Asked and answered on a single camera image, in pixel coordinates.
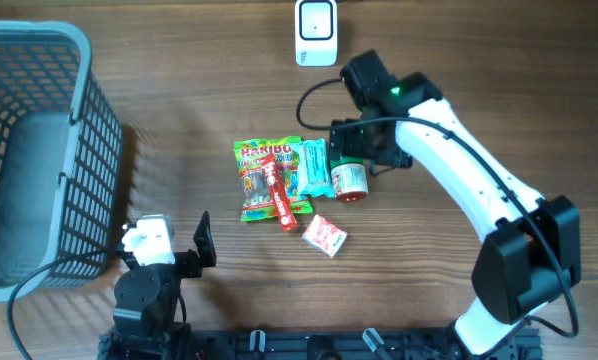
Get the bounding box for grey plastic shopping basket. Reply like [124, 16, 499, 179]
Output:
[0, 21, 124, 302]

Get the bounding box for white barcode scanner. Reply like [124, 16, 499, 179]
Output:
[294, 0, 338, 67]

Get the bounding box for green lid jar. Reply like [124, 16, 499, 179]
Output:
[330, 156, 368, 203]

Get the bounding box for red white snack packet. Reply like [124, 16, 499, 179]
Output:
[302, 215, 347, 257]

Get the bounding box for red Nescafe coffee stick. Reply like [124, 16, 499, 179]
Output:
[261, 154, 298, 232]

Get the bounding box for Haribo gummy candy bag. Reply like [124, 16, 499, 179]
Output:
[233, 135, 313, 222]

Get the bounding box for teal tissue packet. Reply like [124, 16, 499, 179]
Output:
[291, 138, 335, 198]

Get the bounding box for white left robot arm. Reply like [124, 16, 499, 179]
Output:
[97, 212, 217, 359]

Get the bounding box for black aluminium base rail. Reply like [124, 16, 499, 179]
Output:
[97, 327, 544, 360]

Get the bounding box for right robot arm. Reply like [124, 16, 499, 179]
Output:
[329, 50, 581, 359]

